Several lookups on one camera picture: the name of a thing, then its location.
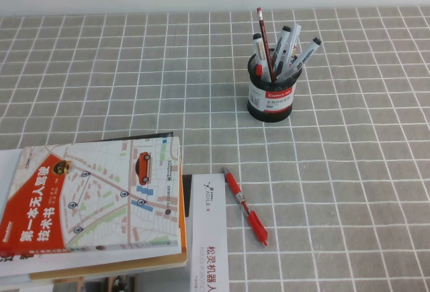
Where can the red gel pen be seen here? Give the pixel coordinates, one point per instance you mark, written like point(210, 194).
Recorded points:
point(250, 219)

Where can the black mesh pen holder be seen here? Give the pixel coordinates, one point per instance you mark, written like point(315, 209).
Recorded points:
point(268, 112)

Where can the short red capped pen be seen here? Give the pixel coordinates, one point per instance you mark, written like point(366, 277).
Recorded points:
point(258, 70)

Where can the clear plastic pen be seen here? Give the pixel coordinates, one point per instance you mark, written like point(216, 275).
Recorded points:
point(293, 38)

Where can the tan orange cover book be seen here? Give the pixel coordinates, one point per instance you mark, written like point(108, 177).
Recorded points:
point(183, 211)

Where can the white marker with black cap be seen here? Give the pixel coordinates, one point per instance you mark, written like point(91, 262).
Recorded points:
point(259, 48)
point(284, 40)
point(307, 55)

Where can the white AgileX brochure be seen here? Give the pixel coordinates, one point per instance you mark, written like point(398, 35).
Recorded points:
point(211, 231)

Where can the red black striped pencil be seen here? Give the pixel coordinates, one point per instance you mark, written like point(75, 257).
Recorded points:
point(262, 33)

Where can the grey white-grid tablecloth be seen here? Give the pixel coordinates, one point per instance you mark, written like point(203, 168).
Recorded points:
point(336, 171)

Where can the orange map cover book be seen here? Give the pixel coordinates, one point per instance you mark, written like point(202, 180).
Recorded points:
point(100, 188)

